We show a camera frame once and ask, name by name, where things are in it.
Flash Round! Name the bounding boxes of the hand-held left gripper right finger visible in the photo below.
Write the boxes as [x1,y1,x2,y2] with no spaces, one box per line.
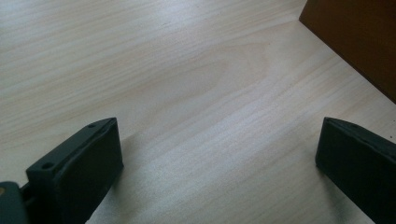
[315,117,396,224]

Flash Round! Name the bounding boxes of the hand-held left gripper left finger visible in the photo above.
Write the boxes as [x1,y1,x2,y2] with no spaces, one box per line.
[21,117,124,224]

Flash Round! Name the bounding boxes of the brown wooden box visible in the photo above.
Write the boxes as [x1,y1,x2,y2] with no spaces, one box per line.
[298,0,396,105]

